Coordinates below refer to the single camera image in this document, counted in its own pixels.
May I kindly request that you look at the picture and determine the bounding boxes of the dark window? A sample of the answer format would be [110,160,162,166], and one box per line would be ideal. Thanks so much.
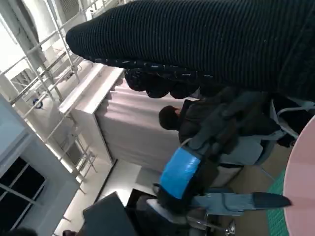
[0,157,46,232]

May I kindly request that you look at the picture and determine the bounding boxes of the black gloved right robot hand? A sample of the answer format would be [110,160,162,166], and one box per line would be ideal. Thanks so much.
[65,0,315,103]

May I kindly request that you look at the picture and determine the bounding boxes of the white metal rack frame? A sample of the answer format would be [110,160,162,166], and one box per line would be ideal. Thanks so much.
[0,0,99,182]

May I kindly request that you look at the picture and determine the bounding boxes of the green cutting mat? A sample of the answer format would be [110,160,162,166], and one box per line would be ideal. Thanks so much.
[265,169,288,236]

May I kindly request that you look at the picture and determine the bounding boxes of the pink bowl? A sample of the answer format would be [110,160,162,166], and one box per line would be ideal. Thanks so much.
[283,120,315,236]

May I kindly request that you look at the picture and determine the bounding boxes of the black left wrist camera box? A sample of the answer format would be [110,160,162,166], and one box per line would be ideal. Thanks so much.
[82,191,136,236]

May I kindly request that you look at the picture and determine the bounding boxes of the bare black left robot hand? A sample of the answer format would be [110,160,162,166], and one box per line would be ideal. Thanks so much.
[154,89,292,217]

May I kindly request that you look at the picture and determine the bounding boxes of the grey chair with smooth seat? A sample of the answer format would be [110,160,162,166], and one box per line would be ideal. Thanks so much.
[216,135,275,195]

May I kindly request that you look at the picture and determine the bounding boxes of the black chair with white frame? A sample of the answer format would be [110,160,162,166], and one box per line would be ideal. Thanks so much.
[270,94,315,148]

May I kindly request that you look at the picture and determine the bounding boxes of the seated person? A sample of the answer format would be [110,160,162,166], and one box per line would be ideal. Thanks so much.
[158,92,283,146]

